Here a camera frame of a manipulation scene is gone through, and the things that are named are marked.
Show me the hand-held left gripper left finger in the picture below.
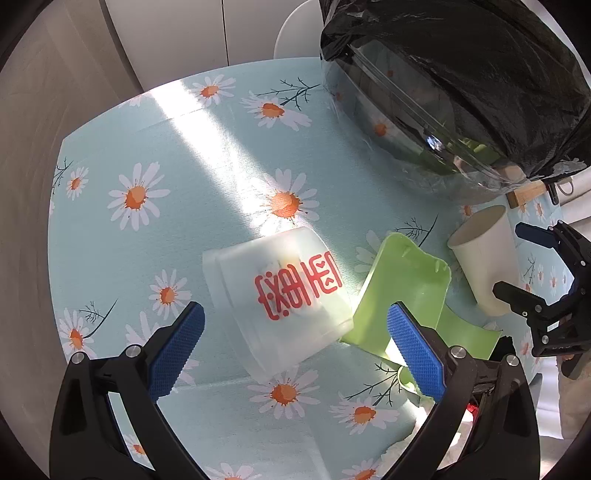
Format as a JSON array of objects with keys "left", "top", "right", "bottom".
[{"left": 50, "top": 301, "right": 206, "bottom": 480}]

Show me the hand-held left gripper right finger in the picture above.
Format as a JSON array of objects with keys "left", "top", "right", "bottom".
[{"left": 387, "top": 301, "right": 541, "bottom": 480}]

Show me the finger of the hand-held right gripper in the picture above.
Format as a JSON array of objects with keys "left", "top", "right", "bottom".
[
  {"left": 492, "top": 281, "right": 563, "bottom": 326},
  {"left": 516, "top": 222, "right": 574, "bottom": 253}
]

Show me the cream paper cup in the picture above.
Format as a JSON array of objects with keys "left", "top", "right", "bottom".
[{"left": 447, "top": 204, "right": 520, "bottom": 317}]

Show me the light green plastic tray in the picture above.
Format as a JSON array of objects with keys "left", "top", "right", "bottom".
[{"left": 341, "top": 232, "right": 500, "bottom": 398}]

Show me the translucent plastic cup red print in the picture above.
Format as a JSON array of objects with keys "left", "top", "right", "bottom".
[{"left": 202, "top": 226, "right": 354, "bottom": 380}]

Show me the clear glass bowl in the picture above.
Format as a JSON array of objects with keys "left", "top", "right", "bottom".
[{"left": 320, "top": 44, "right": 530, "bottom": 205}]

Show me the black trash bag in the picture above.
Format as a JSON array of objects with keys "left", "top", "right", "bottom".
[{"left": 318, "top": 0, "right": 591, "bottom": 184}]

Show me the white chair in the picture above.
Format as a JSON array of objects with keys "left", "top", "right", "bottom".
[{"left": 274, "top": 0, "right": 324, "bottom": 60}]

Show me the white wardrobe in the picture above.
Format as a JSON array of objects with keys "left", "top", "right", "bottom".
[{"left": 104, "top": 0, "right": 324, "bottom": 93}]

